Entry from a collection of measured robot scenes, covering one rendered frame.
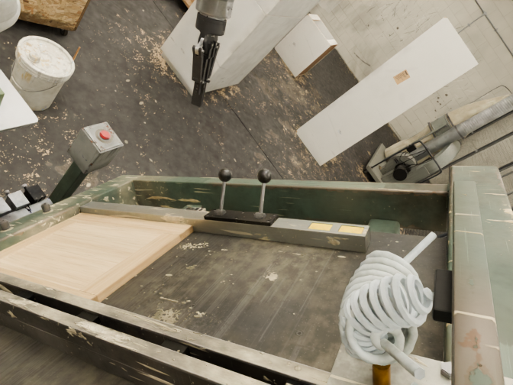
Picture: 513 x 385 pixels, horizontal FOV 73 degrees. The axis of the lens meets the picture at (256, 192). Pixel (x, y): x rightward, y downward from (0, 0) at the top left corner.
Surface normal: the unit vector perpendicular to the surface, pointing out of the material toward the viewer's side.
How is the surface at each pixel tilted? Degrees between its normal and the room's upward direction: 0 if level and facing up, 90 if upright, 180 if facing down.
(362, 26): 90
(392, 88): 90
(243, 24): 90
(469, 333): 58
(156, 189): 90
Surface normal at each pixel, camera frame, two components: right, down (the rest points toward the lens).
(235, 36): -0.45, 0.38
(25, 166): 0.66, -0.46
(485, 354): -0.15, -0.93
